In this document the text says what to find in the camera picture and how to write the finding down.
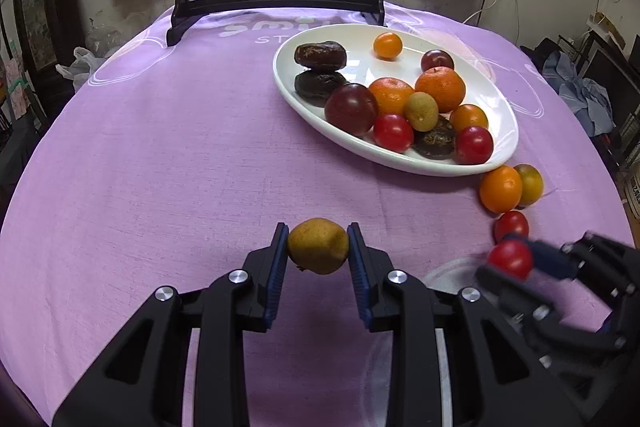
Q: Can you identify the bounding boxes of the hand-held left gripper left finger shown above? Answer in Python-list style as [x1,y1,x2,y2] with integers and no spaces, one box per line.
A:
[52,222,291,427]

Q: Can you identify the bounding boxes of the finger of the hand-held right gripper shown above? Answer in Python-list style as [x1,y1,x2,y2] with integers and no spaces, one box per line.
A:
[475,264,566,333]
[505,232,640,308]

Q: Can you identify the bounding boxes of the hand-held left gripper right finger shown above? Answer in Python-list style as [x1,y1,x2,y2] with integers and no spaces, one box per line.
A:
[346,222,586,427]

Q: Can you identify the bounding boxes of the red cherry tomato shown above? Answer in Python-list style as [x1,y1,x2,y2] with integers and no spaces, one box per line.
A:
[373,113,415,154]
[454,125,495,166]
[487,239,534,281]
[493,210,530,244]

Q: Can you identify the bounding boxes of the yellow round fruit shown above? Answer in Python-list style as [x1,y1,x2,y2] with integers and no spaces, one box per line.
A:
[286,217,350,276]

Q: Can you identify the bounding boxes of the white oval plate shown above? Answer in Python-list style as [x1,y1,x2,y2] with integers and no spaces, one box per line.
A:
[272,23,520,178]

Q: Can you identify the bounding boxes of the smooth orange tomato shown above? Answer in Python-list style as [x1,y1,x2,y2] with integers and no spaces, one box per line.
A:
[449,104,489,132]

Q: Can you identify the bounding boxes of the yellow-green round fruit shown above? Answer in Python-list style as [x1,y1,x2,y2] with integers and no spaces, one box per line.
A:
[404,91,440,132]

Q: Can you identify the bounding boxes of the dark brown water chestnut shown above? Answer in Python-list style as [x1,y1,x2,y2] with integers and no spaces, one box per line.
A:
[293,41,347,70]
[413,117,458,160]
[294,69,347,108]

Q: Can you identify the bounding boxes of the large orange mandarin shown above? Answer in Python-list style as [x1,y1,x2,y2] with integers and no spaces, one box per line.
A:
[414,67,467,113]

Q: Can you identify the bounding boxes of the yellow-green mandarin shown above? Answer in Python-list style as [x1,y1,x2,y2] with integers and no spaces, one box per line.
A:
[514,163,544,208]

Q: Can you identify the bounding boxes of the purple tablecloth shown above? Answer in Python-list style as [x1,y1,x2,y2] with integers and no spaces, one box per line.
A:
[0,0,640,427]

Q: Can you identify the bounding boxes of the blue cloth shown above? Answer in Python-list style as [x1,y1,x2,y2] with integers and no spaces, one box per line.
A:
[542,52,618,138]

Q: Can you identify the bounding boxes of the black monitor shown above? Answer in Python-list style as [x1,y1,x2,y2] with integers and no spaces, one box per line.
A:
[582,44,640,118]

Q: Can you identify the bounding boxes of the small dark purple tomato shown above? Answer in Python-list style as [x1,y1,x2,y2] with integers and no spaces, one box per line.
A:
[420,49,455,74]

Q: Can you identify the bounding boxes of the small orange cherry tomato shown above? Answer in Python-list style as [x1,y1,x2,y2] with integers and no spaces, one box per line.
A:
[373,32,404,60]

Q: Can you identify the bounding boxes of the white plastic bag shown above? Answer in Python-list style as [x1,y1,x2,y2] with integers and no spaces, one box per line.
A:
[56,47,108,90]

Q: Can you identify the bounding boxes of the dark wooden cabinet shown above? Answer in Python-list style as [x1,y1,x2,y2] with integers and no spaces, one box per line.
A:
[0,0,88,128]

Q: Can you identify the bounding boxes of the white wall cable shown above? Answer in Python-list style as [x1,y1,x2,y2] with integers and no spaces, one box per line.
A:
[462,0,508,25]

